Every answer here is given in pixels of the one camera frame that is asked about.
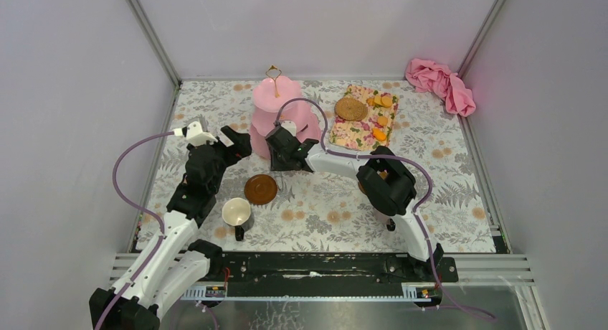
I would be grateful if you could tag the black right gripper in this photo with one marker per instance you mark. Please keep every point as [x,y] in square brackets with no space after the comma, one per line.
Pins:
[275,165]

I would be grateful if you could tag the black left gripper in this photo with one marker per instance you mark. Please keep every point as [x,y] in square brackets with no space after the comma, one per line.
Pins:
[226,146]

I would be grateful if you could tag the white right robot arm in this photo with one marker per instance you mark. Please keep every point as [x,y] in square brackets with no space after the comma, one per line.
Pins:
[387,182]

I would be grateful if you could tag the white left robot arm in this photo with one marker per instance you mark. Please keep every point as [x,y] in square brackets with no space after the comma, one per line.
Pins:
[174,261]

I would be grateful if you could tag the brown saucer left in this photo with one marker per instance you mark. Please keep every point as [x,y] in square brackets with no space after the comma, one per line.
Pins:
[260,189]

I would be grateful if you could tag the pink three-tier cake stand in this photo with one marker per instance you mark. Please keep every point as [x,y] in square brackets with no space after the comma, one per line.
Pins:
[270,99]

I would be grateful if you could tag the floral tablecloth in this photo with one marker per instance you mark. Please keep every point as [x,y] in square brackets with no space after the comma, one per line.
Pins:
[326,212]

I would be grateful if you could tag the round woven brown coaster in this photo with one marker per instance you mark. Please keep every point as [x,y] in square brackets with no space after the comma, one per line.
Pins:
[351,109]

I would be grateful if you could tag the floral rectangular serving tray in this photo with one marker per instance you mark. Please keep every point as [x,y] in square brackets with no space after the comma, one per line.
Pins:
[357,135]

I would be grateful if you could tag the orange star cookie toy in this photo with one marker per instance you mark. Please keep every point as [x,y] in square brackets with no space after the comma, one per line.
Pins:
[379,135]

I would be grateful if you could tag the small orange cookie toy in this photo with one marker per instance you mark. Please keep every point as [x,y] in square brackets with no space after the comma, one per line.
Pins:
[382,121]

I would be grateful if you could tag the round orange cookie toy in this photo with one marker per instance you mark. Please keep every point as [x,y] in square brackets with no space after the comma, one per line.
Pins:
[387,101]

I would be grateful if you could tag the crumpled pink cloth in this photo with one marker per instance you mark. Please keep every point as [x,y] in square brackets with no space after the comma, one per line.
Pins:
[427,76]

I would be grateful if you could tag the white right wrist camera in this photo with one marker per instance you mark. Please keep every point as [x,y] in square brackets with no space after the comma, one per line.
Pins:
[290,126]

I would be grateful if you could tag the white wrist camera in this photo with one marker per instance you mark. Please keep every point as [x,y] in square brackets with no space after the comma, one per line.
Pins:
[290,126]
[196,133]

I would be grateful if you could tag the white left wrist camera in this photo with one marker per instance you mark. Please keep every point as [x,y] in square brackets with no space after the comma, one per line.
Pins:
[196,133]

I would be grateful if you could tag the cream mug black handle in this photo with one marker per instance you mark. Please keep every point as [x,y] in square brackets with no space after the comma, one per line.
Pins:
[237,213]

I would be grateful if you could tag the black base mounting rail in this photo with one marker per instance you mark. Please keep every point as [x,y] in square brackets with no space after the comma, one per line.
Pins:
[269,275]

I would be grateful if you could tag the mauve mug black handle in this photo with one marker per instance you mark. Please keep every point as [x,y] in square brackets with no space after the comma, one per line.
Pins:
[385,220]

